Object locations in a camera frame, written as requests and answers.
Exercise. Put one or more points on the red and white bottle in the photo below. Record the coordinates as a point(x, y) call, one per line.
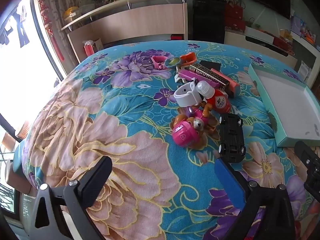
point(220, 101)

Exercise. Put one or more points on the black toy car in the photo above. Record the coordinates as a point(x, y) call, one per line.
point(231, 135)

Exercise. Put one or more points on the black square box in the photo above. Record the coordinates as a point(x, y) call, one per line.
point(211, 65)

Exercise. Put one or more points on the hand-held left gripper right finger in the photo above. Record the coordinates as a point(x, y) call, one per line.
point(230, 180)

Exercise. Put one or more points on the patterned curtain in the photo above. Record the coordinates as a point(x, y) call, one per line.
point(60, 5)

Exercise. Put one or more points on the cream television stand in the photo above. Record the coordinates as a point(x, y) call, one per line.
point(235, 38)

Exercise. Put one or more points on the pink dog toy figure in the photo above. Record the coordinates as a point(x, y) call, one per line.
point(182, 135)

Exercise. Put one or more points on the white hair clip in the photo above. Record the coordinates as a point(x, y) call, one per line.
point(178, 77)

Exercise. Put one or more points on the wooden counter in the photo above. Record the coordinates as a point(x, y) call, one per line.
point(137, 22)

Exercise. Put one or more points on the red gift box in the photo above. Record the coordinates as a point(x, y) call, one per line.
point(235, 25)

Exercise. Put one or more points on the orange plastic clip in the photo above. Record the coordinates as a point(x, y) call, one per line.
point(188, 57)

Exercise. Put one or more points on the purple basket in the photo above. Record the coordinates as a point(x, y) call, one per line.
point(297, 25)

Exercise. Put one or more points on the white wrist watch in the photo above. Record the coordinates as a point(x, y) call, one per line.
point(186, 93)

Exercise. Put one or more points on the blue and pink box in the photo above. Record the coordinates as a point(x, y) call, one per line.
point(231, 83)

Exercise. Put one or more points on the pink wrist watch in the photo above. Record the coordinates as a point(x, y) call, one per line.
point(158, 62)

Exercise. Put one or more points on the red handbag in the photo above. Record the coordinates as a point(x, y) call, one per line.
point(233, 11)

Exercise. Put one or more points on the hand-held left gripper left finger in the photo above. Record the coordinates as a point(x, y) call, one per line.
point(97, 180)

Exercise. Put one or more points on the red hanging decoration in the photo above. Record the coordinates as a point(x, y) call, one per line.
point(47, 22)

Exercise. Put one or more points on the white desk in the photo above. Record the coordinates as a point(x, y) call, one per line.
point(310, 52)

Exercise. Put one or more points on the red gift bag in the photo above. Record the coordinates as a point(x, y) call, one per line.
point(88, 48)

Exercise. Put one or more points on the gold black patterned box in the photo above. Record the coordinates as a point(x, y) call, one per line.
point(210, 75)

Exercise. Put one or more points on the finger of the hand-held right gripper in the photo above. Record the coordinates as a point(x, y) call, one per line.
point(310, 160)

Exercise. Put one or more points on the teal cardboard box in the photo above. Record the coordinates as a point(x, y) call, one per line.
point(287, 105)

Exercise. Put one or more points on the white flat box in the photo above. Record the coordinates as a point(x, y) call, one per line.
point(258, 33)

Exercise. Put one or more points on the black water dispenser cabinet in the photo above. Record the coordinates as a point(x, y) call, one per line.
point(207, 20)

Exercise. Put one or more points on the magenta bar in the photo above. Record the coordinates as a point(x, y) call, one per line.
point(190, 74)

